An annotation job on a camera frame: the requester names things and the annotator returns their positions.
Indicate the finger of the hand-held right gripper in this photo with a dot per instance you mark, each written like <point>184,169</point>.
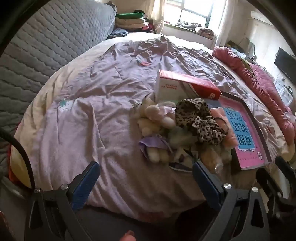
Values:
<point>284,168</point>
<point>268,182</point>

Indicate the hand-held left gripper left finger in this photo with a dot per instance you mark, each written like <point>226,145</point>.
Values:
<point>84,185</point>

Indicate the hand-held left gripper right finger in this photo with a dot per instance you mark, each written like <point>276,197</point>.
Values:
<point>205,183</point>

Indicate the peach pink cloth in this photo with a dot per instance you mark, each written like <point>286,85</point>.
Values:
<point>223,126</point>

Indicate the leopard print scrunchie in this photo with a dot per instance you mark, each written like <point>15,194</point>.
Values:
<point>201,122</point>

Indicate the person's left hand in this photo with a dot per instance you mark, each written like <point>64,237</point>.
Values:
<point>127,236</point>

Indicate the peach item in clear wrap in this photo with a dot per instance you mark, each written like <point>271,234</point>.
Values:
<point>215,156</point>

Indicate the clear plastic bag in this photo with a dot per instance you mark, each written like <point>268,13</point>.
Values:
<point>289,116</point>

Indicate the pink book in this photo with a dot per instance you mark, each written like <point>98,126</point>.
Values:
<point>242,129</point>

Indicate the lilac printed blanket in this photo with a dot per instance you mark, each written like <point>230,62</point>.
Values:
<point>92,115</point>

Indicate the white drawer cabinet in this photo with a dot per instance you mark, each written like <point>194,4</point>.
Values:
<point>285,91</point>

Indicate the pink quilt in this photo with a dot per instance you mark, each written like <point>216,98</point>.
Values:
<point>261,85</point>

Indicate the red and white cardboard box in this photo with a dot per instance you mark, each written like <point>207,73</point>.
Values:
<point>185,85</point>

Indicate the black television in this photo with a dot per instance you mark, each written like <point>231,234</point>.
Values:
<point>286,64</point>

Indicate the olive dark cloth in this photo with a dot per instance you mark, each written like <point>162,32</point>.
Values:
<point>242,61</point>

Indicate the standing fan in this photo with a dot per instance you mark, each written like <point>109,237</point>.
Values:
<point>249,45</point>

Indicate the cluttered side table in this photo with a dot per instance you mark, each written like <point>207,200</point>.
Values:
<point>235,49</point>

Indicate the grey quilted headboard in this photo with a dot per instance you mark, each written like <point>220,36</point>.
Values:
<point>46,41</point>

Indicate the white air conditioner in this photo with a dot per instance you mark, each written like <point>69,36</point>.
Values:
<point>261,18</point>

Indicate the cream curtain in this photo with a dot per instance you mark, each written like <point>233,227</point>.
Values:
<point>229,25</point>
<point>159,14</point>

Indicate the clothes on windowsill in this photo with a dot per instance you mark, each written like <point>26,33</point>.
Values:
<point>198,30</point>

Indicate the dark patterned clothing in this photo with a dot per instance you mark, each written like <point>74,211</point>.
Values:
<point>118,33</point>

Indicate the window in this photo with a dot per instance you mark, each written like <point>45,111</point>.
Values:
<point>192,14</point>

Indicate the stack of folded clothes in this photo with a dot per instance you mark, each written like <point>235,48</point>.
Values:
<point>129,20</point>

